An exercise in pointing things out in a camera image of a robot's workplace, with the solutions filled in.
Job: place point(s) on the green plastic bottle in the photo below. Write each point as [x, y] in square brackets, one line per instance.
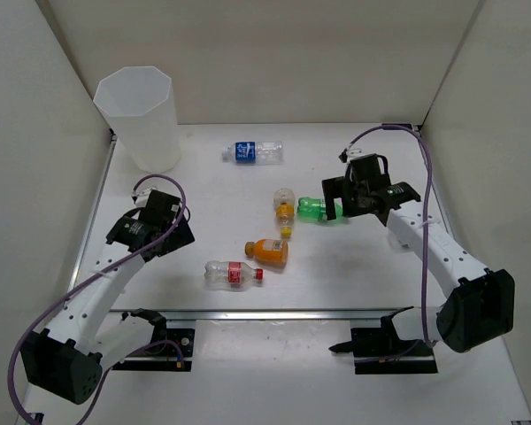
[314, 210]

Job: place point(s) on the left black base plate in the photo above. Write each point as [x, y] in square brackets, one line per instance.
[176, 357]

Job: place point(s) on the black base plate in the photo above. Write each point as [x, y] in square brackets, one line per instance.
[375, 354]
[176, 357]

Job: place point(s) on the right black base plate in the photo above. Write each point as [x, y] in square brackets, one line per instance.
[375, 354]

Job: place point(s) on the orange juice bottle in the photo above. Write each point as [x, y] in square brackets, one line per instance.
[273, 252]

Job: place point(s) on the clear bottle blue label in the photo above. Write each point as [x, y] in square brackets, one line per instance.
[253, 153]

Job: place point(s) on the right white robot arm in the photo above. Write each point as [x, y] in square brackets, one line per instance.
[479, 302]

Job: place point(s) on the clear bottle yellow cap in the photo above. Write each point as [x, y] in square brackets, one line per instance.
[284, 208]

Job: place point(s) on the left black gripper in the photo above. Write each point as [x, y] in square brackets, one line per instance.
[180, 237]

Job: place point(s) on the clear bottle red label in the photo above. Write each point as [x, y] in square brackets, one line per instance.
[231, 275]

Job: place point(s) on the aluminium table edge rail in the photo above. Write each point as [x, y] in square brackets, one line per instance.
[276, 315]

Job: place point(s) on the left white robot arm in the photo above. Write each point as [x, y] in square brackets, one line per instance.
[69, 355]

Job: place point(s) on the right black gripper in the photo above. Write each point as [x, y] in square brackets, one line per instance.
[335, 188]

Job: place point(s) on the tall white plastic bin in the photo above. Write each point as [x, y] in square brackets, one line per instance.
[138, 104]

